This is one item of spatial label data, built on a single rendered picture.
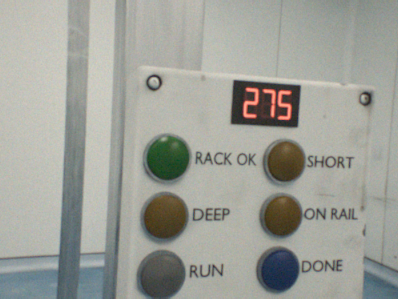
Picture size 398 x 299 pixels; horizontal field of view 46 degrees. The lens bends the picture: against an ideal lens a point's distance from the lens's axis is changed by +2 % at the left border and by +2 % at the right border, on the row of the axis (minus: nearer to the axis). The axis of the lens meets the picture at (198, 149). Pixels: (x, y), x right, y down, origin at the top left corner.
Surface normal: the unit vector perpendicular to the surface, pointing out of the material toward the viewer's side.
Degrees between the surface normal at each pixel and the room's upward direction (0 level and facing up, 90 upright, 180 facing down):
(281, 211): 87
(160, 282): 92
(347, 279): 90
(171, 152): 87
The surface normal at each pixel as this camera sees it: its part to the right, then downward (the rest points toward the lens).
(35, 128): 0.32, 0.07
